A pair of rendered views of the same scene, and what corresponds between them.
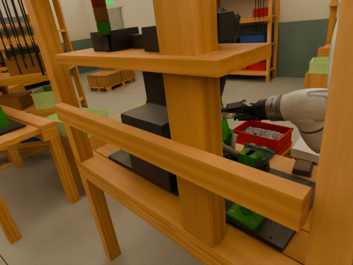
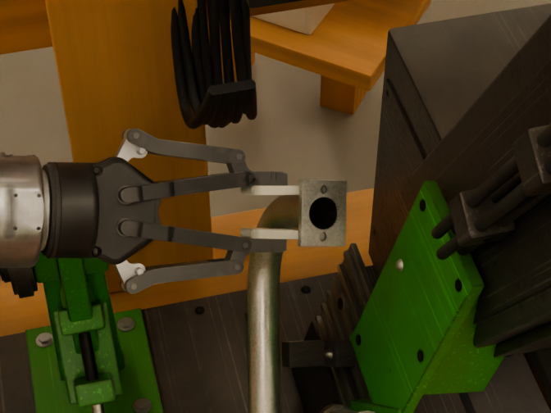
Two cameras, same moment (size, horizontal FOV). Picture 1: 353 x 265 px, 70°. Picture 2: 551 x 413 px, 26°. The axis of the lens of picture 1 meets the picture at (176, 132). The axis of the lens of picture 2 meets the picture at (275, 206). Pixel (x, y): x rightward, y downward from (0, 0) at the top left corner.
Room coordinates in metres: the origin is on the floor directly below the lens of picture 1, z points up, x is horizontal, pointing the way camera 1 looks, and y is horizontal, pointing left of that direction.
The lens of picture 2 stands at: (1.30, -0.80, 1.98)
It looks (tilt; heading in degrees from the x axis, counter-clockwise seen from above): 47 degrees down; 119
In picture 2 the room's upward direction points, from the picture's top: straight up
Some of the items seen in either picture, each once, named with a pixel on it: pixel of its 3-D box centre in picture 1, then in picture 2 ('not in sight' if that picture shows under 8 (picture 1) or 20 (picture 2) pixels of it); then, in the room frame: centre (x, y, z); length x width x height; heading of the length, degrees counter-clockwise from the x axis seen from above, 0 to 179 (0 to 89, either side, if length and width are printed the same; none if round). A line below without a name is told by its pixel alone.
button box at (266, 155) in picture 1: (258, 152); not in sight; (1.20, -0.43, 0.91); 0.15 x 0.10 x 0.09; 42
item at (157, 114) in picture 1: (159, 144); (536, 186); (1.12, 0.09, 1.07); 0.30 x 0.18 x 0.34; 42
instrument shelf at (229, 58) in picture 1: (137, 55); not in sight; (0.96, 0.11, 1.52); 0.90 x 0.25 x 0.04; 42
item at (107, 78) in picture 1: (111, 73); not in sight; (7.49, 1.66, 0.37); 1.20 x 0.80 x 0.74; 147
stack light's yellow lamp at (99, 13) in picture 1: (101, 15); not in sight; (1.02, 0.22, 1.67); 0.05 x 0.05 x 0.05
